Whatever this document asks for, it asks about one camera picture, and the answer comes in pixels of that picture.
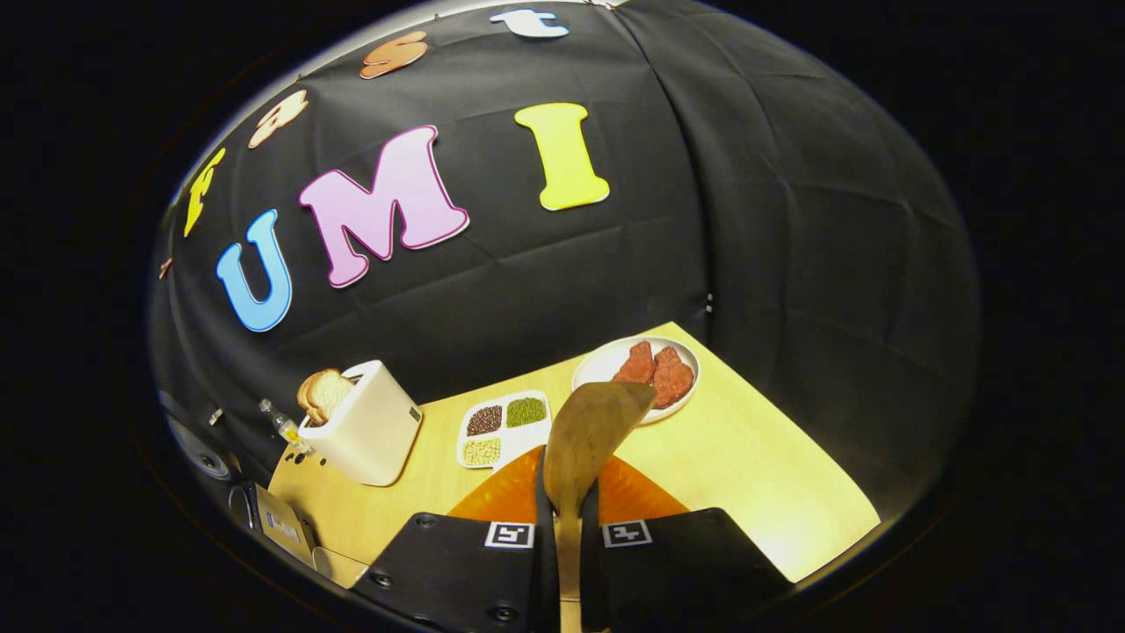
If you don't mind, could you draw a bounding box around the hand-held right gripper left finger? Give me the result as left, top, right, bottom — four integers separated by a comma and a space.
352, 446, 563, 632

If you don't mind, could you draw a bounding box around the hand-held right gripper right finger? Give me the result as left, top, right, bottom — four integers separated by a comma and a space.
580, 455, 796, 632

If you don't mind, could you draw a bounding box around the wooden spoon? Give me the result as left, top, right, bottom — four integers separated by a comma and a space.
542, 381, 657, 633

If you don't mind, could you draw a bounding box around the dark grey rice cooker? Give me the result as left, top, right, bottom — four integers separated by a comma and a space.
158, 387, 319, 571

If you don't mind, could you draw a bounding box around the white divided bean dish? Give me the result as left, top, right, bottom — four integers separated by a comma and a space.
456, 389, 553, 470

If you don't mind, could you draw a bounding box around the white round plate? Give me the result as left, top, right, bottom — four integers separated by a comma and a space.
571, 335, 702, 426

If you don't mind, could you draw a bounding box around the red meat piece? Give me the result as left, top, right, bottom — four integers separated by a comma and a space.
613, 341, 657, 385
652, 346, 695, 410

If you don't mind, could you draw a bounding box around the white toaster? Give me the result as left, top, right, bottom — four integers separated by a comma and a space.
299, 360, 424, 487

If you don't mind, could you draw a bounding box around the toasted bread slice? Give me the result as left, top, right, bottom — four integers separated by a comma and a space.
308, 368, 355, 425
296, 374, 330, 423

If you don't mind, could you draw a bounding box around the small clear bottle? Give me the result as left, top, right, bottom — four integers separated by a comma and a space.
258, 398, 313, 454

